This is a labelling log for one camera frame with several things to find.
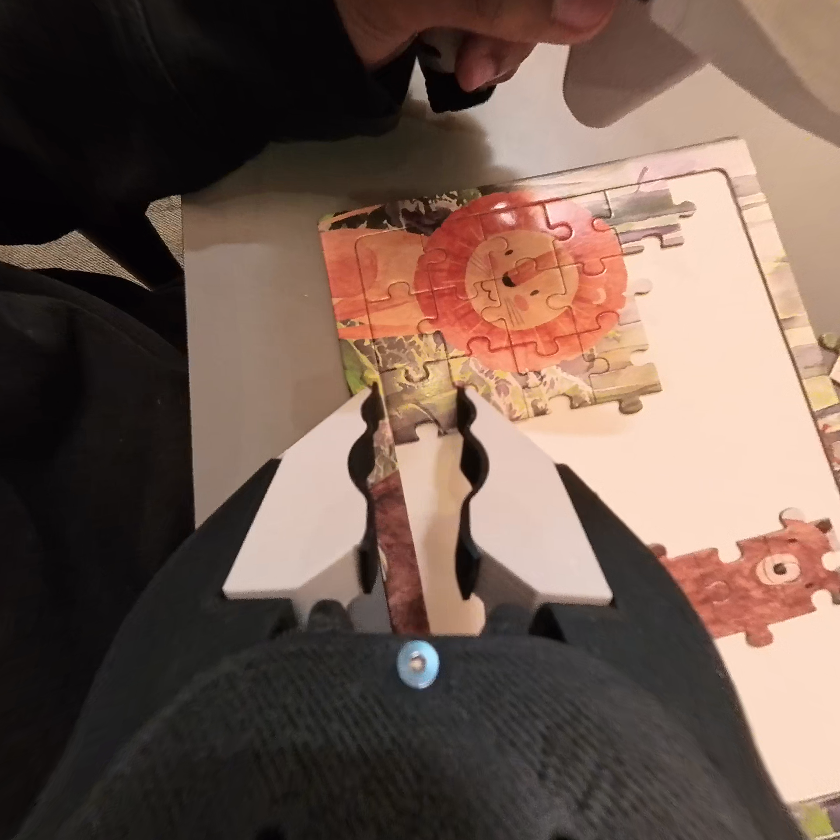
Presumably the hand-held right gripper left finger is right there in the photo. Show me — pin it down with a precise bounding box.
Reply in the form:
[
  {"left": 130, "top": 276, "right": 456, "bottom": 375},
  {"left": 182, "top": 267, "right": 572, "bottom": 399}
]
[{"left": 222, "top": 384, "right": 388, "bottom": 605}]

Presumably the person's black clothing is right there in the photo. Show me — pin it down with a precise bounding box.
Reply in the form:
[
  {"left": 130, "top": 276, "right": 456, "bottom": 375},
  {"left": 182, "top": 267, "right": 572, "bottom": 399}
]
[{"left": 0, "top": 259, "right": 198, "bottom": 840}]

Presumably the assembled brown bear puzzle section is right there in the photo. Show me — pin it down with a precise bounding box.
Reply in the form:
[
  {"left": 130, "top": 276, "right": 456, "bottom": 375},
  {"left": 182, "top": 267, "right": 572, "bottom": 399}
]
[{"left": 646, "top": 508, "right": 840, "bottom": 641}]

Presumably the person's left hand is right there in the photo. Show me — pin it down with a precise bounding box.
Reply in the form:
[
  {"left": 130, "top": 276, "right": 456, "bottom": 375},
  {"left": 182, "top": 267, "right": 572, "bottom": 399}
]
[{"left": 338, "top": 0, "right": 618, "bottom": 93}]

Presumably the assembled lion puzzle section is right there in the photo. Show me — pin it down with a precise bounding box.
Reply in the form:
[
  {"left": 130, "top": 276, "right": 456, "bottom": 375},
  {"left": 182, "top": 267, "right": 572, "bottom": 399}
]
[{"left": 319, "top": 187, "right": 697, "bottom": 444}]

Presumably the jigsaw puzzle tray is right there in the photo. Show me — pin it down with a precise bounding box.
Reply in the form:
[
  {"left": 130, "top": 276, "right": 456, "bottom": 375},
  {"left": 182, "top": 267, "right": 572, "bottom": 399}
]
[{"left": 318, "top": 136, "right": 840, "bottom": 840}]

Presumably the person's left forearm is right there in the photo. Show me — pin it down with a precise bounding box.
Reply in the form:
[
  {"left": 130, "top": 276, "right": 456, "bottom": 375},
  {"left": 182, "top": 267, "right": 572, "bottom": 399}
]
[{"left": 0, "top": 0, "right": 421, "bottom": 293}]

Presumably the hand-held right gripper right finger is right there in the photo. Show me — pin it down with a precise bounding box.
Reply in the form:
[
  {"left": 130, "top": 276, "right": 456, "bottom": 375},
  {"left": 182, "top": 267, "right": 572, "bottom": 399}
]
[{"left": 454, "top": 385, "right": 616, "bottom": 627}]

